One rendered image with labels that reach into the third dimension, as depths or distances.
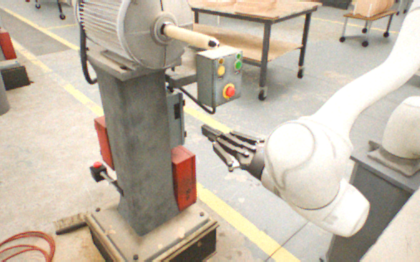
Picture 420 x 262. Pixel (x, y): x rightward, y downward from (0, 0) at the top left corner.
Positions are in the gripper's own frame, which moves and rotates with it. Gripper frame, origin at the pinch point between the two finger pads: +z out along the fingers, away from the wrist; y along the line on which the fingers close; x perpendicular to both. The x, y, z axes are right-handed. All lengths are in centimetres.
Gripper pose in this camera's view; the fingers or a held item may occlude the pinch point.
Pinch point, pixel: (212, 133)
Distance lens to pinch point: 83.3
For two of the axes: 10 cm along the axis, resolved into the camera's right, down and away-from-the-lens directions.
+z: -6.6, -3.9, 6.4
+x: -1.1, -7.9, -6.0
